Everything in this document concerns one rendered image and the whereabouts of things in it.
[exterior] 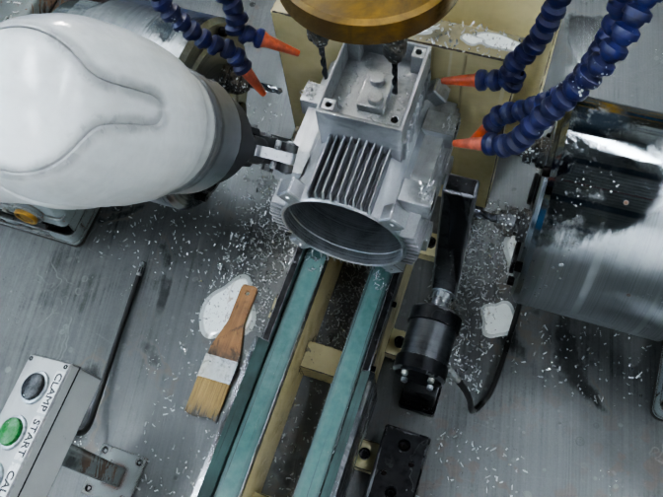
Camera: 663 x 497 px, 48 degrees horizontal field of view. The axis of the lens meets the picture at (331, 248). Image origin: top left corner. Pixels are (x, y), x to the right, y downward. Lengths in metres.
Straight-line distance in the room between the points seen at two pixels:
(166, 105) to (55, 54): 0.07
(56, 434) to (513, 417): 0.58
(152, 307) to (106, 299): 0.07
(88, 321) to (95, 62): 0.82
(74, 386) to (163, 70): 0.50
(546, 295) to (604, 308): 0.06
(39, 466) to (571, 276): 0.58
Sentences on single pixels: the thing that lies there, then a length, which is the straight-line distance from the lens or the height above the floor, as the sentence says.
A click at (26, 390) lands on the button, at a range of 0.87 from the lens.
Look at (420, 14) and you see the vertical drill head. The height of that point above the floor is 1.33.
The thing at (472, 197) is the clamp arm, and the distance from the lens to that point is 0.67.
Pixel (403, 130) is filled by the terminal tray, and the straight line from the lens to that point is 0.83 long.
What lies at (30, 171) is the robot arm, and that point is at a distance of 0.39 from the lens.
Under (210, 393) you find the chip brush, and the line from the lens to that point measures 1.08.
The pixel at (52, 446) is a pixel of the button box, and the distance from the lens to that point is 0.86.
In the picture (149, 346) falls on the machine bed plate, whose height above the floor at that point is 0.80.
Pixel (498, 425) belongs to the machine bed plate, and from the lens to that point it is 1.06.
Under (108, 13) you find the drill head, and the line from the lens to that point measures 0.98.
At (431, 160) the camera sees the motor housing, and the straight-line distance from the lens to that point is 0.90.
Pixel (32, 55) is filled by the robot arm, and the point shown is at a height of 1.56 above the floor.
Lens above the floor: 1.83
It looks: 65 degrees down
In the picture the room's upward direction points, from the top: 10 degrees counter-clockwise
